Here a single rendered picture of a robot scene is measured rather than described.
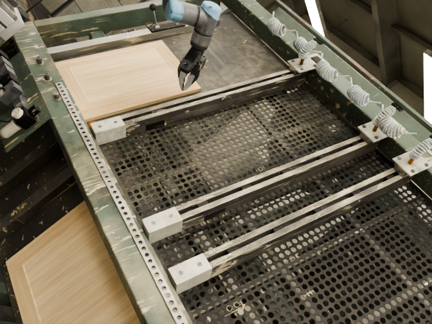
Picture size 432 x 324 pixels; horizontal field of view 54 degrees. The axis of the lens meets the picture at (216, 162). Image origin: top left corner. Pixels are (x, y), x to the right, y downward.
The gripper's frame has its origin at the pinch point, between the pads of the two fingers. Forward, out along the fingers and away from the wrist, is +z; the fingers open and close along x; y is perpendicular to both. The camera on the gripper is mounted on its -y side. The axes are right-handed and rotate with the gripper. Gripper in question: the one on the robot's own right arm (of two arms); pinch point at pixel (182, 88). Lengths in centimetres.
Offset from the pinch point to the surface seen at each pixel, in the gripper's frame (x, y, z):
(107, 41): 54, 36, 15
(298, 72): -39, 48, -9
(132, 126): 11.5, -13.4, 18.7
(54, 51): 70, 17, 22
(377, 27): -112, 491, 53
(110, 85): 35.3, 9.9, 20.9
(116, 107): 25.1, -2.3, 21.8
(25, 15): 366, 393, 228
